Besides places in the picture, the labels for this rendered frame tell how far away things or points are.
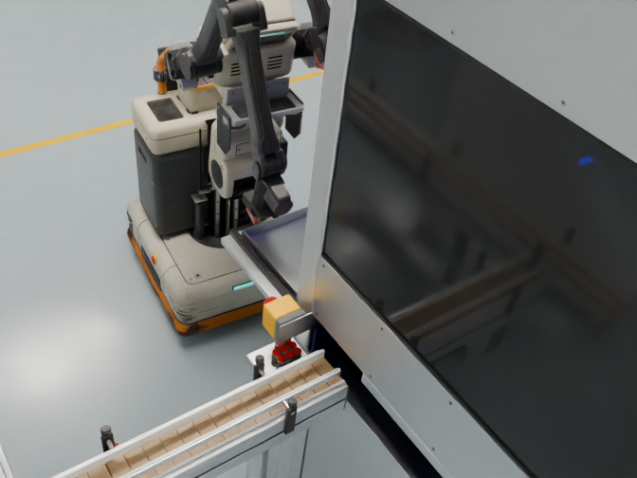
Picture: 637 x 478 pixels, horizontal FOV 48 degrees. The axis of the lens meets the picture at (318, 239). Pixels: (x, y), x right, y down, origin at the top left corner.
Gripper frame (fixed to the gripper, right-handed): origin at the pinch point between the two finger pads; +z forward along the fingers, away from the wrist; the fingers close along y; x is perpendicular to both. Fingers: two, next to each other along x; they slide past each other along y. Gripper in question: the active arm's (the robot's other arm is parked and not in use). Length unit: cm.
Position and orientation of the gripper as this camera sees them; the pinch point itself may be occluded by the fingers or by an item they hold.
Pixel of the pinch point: (256, 223)
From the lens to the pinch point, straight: 206.1
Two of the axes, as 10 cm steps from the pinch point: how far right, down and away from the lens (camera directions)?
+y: 5.4, 7.2, -4.4
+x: 8.1, -3.1, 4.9
